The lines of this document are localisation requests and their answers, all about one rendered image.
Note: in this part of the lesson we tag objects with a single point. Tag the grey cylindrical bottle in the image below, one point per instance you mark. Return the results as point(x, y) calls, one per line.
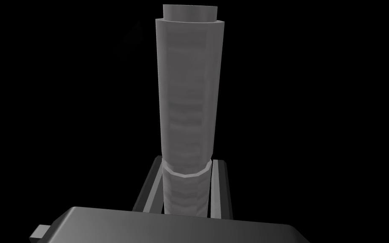
point(189, 101)

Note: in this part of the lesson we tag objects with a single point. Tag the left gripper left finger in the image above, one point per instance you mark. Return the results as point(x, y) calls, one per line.
point(151, 192)

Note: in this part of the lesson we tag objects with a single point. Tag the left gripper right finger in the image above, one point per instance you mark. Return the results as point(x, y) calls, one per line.
point(219, 192)

